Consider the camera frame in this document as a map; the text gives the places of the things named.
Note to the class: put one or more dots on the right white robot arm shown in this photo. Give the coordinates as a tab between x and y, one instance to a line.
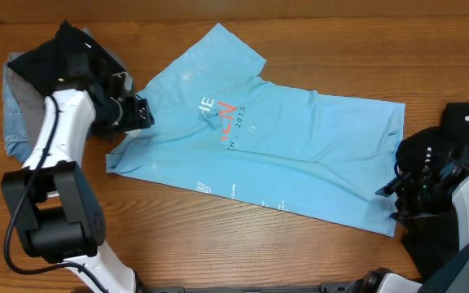
451	277

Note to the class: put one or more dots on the folded black garment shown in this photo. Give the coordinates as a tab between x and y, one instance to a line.
72	56

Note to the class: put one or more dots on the black garment pile right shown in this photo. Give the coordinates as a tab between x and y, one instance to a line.
442	163

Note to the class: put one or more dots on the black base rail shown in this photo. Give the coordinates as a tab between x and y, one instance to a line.
326	287

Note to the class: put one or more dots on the folded blue jeans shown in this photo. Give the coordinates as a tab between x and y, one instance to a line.
14	132

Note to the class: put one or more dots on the light blue printed t-shirt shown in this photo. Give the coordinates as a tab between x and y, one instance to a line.
221	129

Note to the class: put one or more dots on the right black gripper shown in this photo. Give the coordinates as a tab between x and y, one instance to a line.
401	187

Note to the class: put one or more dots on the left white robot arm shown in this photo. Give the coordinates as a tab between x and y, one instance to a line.
56	220

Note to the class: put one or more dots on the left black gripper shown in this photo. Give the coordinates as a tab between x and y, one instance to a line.
138	116

